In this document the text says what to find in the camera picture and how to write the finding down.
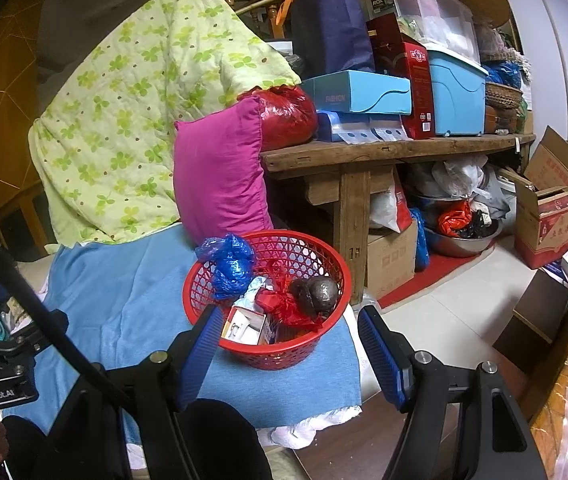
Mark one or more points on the blue plastic storage bin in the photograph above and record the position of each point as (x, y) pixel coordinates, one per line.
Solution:
(459, 94)

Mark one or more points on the red floor mat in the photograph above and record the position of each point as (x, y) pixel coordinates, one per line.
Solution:
(440, 268)

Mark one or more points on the wooden bench table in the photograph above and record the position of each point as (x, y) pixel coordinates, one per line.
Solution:
(345, 175)

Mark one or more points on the magenta pillow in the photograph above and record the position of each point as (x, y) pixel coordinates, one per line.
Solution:
(217, 177)

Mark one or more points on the clear plastic storage box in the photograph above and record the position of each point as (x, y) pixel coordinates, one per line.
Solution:
(440, 24)

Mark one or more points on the navy blue bag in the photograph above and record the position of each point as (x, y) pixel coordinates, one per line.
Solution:
(330, 36)

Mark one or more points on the wooden side cabinet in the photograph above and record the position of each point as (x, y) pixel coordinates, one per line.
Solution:
(22, 222)

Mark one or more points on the dark fuzzy ball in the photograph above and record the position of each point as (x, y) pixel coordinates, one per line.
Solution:
(317, 296)

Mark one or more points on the blue bed blanket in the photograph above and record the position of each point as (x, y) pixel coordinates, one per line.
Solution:
(125, 301)

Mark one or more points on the metal basin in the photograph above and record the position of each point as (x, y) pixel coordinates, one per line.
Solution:
(458, 247)

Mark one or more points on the blue white packet box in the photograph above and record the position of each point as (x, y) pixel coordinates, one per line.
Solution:
(350, 128)

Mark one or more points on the red gift box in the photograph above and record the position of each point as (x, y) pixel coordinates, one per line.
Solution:
(399, 55)

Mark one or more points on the blue plastic bag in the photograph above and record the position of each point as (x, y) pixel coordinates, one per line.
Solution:
(233, 260)

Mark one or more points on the light blue shoe box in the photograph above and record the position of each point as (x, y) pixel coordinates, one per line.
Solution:
(356, 92)

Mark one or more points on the green clover quilt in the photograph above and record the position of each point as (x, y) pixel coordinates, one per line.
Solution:
(103, 148)

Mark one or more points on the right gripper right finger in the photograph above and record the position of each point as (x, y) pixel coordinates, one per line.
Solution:
(398, 368)

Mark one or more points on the red wrapper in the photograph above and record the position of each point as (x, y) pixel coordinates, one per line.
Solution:
(279, 302)

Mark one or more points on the brown carton under bench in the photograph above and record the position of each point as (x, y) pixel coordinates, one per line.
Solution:
(390, 260)

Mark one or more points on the red shiny plastic bag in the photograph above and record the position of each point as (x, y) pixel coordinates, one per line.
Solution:
(288, 116)

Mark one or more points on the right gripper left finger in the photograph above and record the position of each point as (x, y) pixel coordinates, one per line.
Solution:
(183, 367)

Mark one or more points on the open cardboard box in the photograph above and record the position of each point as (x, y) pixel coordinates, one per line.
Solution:
(541, 227)

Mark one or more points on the orange white small box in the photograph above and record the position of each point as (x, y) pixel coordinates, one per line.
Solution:
(244, 326)

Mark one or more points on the red plastic mesh basket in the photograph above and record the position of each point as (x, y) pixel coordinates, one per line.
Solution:
(304, 256)

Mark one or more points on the woven basket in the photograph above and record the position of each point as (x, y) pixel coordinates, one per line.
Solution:
(502, 96)

